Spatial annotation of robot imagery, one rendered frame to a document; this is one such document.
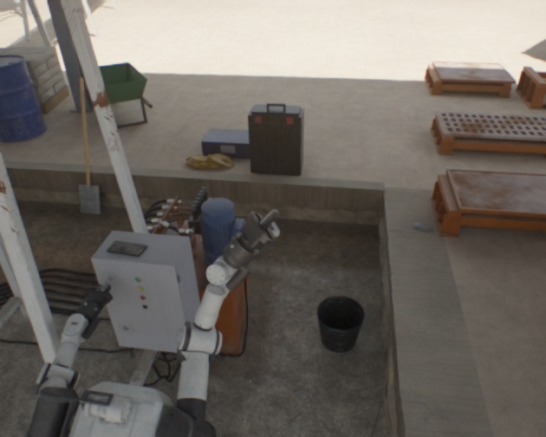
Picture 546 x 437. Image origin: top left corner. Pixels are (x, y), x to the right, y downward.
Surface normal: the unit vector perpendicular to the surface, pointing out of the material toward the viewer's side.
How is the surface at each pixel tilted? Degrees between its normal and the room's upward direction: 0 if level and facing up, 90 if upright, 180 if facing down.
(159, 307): 90
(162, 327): 90
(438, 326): 0
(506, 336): 0
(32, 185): 90
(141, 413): 24
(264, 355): 0
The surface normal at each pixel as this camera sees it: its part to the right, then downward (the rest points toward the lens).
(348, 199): -0.15, 0.57
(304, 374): -0.02, -0.82
